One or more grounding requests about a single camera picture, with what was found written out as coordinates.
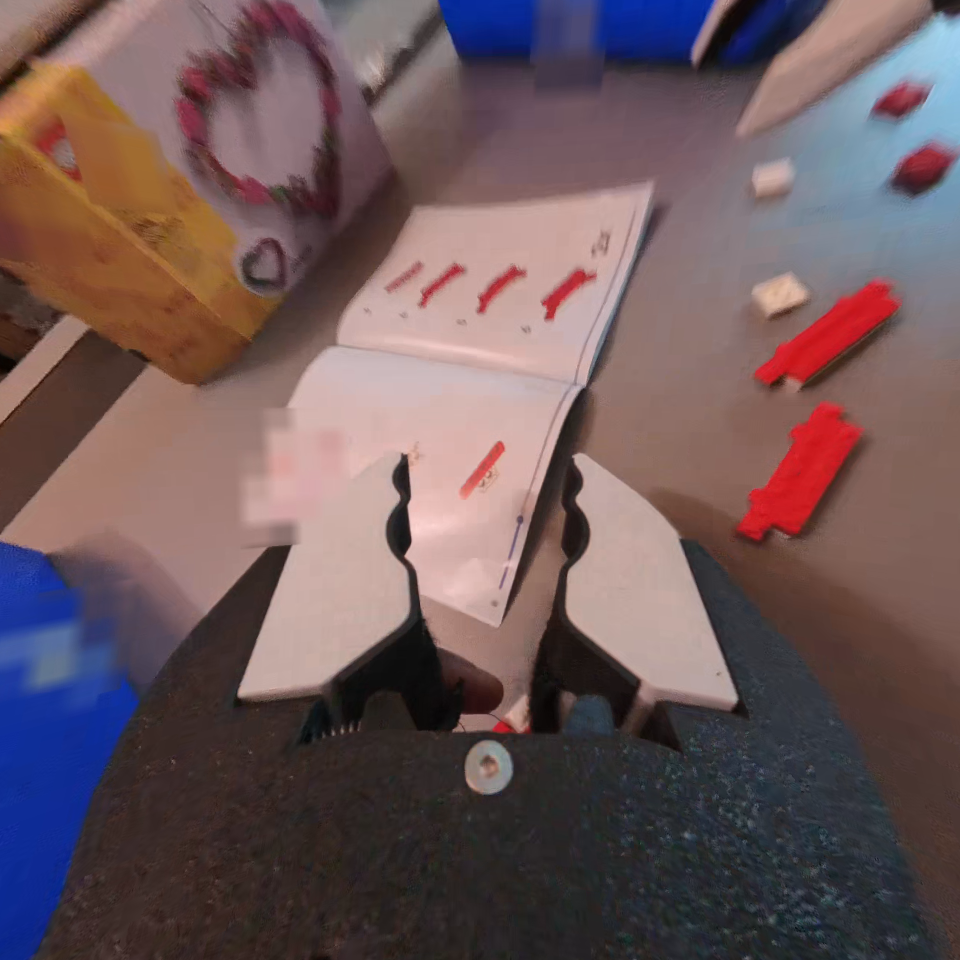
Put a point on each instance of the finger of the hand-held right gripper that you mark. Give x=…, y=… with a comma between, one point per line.
x=825, y=60

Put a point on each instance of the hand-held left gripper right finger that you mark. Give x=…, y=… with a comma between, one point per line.
x=645, y=607

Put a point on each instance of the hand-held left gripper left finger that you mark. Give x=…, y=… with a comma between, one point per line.
x=337, y=592

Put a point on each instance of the small dark red brick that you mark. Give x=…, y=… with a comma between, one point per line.
x=901, y=99
x=922, y=166

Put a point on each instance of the small white brick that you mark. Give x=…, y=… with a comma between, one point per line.
x=780, y=295
x=772, y=178

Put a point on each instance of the red brick strip white base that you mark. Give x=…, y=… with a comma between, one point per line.
x=832, y=334

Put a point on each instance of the blue plastic bin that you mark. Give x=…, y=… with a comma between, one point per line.
x=487, y=30
x=30, y=825

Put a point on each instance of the open instruction booklet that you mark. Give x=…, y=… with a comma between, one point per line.
x=487, y=240

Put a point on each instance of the yellow box with heart print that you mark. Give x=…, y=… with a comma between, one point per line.
x=262, y=127

